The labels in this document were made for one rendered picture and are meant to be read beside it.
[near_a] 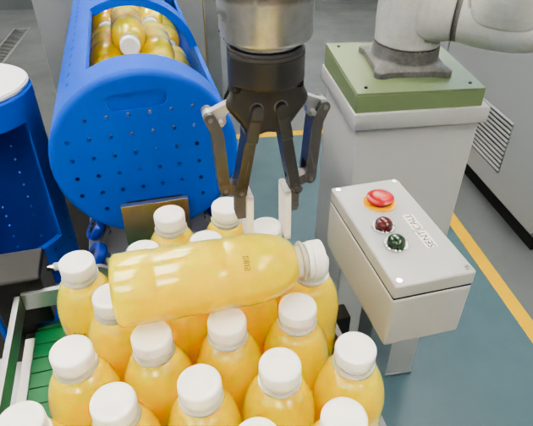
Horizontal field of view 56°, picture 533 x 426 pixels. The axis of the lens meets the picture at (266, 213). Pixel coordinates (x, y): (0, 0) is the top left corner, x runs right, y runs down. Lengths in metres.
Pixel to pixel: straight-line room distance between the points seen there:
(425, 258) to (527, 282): 1.79
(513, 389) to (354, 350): 1.52
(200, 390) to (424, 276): 0.28
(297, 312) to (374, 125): 0.73
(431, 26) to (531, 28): 0.19
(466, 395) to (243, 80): 1.57
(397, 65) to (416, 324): 0.74
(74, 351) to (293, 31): 0.35
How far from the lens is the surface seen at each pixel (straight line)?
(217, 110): 0.51
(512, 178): 2.56
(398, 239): 0.61
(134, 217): 0.79
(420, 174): 1.31
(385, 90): 1.17
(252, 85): 0.48
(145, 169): 0.81
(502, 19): 1.16
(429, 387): 1.89
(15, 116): 1.29
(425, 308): 0.62
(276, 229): 0.61
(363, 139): 1.20
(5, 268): 0.81
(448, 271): 0.61
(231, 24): 0.47
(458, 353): 2.01
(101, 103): 0.76
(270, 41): 0.46
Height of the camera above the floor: 1.49
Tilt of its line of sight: 37 degrees down
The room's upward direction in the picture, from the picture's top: straight up
